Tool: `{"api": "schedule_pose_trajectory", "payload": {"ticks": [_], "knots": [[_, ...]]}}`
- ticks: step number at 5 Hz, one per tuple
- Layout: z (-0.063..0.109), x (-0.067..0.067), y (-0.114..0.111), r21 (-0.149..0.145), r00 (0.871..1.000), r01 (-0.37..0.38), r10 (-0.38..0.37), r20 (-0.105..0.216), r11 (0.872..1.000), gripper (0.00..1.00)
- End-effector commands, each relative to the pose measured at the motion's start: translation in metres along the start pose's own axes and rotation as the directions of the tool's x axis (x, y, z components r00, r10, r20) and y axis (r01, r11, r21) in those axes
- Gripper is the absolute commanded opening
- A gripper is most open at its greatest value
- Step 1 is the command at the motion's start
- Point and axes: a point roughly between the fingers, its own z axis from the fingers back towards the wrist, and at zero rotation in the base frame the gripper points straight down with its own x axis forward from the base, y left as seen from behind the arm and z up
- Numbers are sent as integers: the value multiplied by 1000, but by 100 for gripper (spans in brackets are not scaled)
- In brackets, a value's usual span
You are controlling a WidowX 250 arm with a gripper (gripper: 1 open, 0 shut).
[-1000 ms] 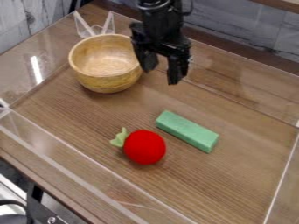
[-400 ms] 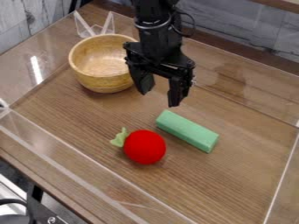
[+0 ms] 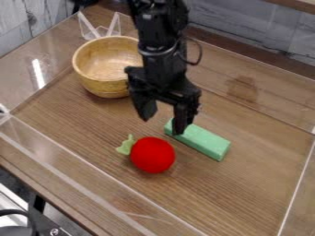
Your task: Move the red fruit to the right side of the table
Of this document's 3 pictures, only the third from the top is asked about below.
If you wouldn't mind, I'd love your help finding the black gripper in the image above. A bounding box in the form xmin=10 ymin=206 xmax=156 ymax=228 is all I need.
xmin=124 ymin=49 xmax=200 ymax=136

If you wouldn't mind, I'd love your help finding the red felt fruit green leaf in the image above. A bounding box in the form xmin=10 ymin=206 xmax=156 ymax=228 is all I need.
xmin=116 ymin=135 xmax=176 ymax=173

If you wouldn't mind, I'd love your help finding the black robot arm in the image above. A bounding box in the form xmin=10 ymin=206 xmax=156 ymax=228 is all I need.
xmin=124 ymin=0 xmax=200 ymax=135

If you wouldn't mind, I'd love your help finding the green foam block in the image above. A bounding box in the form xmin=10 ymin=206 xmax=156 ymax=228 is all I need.
xmin=164 ymin=120 xmax=231 ymax=161

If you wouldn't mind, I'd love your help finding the wooden bowl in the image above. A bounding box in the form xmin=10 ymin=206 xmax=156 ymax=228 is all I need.
xmin=71 ymin=36 xmax=142 ymax=99

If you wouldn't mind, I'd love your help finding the clear acrylic tray wall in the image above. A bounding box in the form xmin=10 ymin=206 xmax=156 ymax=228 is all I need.
xmin=0 ymin=18 xmax=315 ymax=236

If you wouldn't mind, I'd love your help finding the clear acrylic corner bracket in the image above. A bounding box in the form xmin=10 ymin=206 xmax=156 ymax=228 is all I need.
xmin=78 ymin=11 xmax=122 ymax=41

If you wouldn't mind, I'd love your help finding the black table frame bracket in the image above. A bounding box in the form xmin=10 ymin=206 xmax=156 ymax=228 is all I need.
xmin=28 ymin=193 xmax=82 ymax=236

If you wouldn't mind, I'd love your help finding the black cable lower left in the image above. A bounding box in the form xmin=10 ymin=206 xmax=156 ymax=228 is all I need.
xmin=0 ymin=209 xmax=39 ymax=236

